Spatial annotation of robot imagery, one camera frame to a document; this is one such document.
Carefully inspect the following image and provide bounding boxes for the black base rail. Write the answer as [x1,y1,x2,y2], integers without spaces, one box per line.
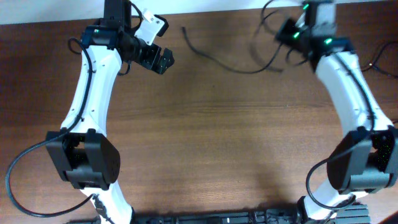
[65,203,371,224]

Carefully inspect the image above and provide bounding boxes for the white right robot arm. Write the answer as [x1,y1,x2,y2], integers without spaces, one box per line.
[268,1,397,223]

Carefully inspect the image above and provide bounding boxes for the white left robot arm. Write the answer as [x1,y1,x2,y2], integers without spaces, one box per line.
[46,1,174,223]

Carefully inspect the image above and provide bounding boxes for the black USB cables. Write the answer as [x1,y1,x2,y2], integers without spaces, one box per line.
[180,9,284,75]

